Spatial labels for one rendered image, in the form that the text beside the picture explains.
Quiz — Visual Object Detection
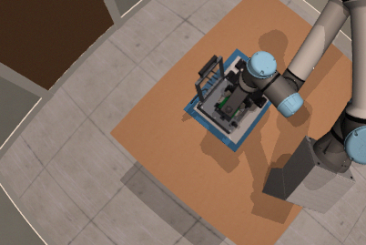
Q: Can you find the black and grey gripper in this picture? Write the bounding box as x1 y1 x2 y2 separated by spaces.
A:
225 81 253 109

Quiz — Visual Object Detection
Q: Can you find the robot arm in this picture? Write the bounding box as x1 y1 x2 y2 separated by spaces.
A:
239 0 366 173

